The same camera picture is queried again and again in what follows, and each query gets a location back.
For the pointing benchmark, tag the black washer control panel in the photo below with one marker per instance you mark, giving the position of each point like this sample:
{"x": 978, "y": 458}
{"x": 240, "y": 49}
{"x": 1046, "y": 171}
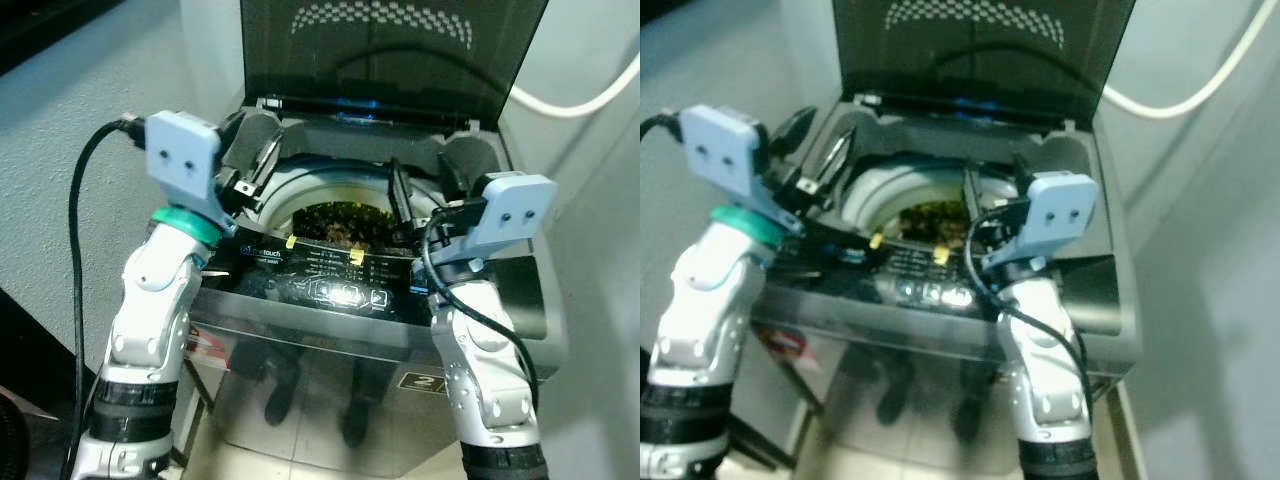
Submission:
{"x": 320, "y": 285}
{"x": 900, "y": 280}

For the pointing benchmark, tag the red washer sticker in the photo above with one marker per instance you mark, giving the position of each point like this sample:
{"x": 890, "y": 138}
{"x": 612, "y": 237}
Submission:
{"x": 205, "y": 350}
{"x": 788, "y": 342}

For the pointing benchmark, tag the dark wall frame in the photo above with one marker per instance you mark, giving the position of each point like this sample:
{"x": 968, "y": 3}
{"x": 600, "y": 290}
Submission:
{"x": 665, "y": 8}
{"x": 40, "y": 25}

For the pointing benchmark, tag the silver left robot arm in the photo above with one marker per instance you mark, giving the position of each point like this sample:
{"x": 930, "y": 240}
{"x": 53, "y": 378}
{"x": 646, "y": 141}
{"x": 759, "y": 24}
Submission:
{"x": 150, "y": 300}
{"x": 700, "y": 300}

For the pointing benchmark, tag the yellow black patterned garment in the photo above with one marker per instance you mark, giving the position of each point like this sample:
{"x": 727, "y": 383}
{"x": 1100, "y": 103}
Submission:
{"x": 345, "y": 222}
{"x": 935, "y": 222}

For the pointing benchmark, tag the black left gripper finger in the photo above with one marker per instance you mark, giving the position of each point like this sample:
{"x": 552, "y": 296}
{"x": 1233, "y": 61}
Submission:
{"x": 838, "y": 165}
{"x": 232, "y": 145}
{"x": 795, "y": 130}
{"x": 270, "y": 165}

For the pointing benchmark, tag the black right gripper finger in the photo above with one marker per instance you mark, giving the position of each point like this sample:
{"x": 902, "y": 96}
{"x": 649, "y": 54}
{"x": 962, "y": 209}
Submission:
{"x": 1025, "y": 172}
{"x": 400, "y": 200}
{"x": 974, "y": 200}
{"x": 450, "y": 175}

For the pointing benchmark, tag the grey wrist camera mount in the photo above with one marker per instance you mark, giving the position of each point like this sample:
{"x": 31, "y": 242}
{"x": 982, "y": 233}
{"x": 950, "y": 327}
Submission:
{"x": 725, "y": 150}
{"x": 1060, "y": 215}
{"x": 182, "y": 150}
{"x": 510, "y": 215}

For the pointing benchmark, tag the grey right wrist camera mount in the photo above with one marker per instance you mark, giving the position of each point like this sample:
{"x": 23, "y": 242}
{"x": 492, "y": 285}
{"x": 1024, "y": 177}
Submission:
{"x": 510, "y": 215}
{"x": 1060, "y": 215}

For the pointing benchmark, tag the grey top-load washing machine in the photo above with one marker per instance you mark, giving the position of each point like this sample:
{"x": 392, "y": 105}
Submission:
{"x": 320, "y": 400}
{"x": 900, "y": 400}

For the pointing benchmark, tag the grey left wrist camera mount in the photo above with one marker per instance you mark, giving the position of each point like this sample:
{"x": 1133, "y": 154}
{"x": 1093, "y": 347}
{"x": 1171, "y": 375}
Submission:
{"x": 182, "y": 150}
{"x": 725, "y": 150}

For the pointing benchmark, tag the black numbered washer label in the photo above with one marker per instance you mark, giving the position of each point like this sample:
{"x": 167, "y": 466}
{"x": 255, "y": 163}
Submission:
{"x": 422, "y": 382}

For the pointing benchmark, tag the dark translucent washer lid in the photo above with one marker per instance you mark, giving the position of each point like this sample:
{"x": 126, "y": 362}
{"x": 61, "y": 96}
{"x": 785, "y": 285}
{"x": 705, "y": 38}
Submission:
{"x": 400, "y": 60}
{"x": 990, "y": 60}

